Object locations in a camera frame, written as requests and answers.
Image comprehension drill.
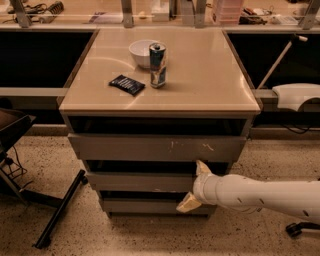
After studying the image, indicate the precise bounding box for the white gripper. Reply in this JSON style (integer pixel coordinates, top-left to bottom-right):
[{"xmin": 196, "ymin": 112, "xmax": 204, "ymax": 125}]
[{"xmin": 176, "ymin": 160, "xmax": 220, "ymax": 213}]

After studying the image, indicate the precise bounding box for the grey drawer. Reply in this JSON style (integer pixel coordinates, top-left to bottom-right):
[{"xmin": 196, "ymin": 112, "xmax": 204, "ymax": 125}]
[
  {"xmin": 87, "ymin": 172, "xmax": 196, "ymax": 192},
  {"xmin": 99, "ymin": 198, "xmax": 219, "ymax": 216},
  {"xmin": 68, "ymin": 133, "xmax": 246, "ymax": 163}
]

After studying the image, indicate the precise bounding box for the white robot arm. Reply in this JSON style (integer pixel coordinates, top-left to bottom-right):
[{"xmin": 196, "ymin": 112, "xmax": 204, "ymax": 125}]
[{"xmin": 177, "ymin": 160, "xmax": 320, "ymax": 224}]

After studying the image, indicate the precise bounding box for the grey bottom drawer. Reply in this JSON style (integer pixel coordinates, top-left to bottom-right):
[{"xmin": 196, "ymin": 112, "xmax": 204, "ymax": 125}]
[{"xmin": 99, "ymin": 198, "xmax": 219, "ymax": 216}]

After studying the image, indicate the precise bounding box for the grey drawer cabinet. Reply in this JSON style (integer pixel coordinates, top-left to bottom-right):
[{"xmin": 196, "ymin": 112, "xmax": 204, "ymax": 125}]
[{"xmin": 60, "ymin": 27, "xmax": 260, "ymax": 204}]

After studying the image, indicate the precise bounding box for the grey top drawer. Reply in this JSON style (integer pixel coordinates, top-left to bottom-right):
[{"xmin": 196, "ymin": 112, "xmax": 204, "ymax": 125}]
[{"xmin": 68, "ymin": 133, "xmax": 246, "ymax": 163}]

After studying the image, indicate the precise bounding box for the black caster wheel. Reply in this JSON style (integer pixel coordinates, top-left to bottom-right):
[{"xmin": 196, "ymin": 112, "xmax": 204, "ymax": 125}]
[{"xmin": 286, "ymin": 222, "xmax": 320, "ymax": 238}]

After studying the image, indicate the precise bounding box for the dark blue snack packet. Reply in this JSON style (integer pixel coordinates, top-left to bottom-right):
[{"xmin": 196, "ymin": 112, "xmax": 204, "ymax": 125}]
[{"xmin": 108, "ymin": 75, "xmax": 145, "ymax": 96}]

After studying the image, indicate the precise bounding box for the white curved plastic cover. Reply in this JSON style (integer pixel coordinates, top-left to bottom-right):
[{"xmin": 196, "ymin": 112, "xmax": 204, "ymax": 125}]
[{"xmin": 272, "ymin": 83, "xmax": 320, "ymax": 111}]

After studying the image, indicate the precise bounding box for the blue silver drink can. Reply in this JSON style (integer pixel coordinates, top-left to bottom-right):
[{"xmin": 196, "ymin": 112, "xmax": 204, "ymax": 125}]
[{"xmin": 149, "ymin": 42, "xmax": 166, "ymax": 88}]

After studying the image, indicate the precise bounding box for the white bowl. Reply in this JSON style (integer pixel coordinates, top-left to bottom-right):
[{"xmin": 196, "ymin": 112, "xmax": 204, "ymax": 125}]
[{"xmin": 129, "ymin": 39, "xmax": 156, "ymax": 69}]

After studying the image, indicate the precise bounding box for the pink storage box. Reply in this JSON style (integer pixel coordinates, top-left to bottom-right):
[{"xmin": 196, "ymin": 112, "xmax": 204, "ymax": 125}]
[{"xmin": 212, "ymin": 0, "xmax": 244, "ymax": 25}]

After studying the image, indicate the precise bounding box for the white stick with black tip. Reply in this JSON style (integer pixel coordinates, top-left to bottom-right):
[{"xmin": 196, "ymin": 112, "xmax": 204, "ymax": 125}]
[{"xmin": 258, "ymin": 34, "xmax": 308, "ymax": 89}]

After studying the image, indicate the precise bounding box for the white tissue box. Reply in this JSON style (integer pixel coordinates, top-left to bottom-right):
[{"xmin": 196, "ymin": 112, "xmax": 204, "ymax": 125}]
[{"xmin": 151, "ymin": 0, "xmax": 170, "ymax": 22}]

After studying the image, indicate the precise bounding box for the black stand with legs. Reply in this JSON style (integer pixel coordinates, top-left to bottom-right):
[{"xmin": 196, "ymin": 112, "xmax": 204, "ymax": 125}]
[{"xmin": 0, "ymin": 107, "xmax": 89, "ymax": 250}]

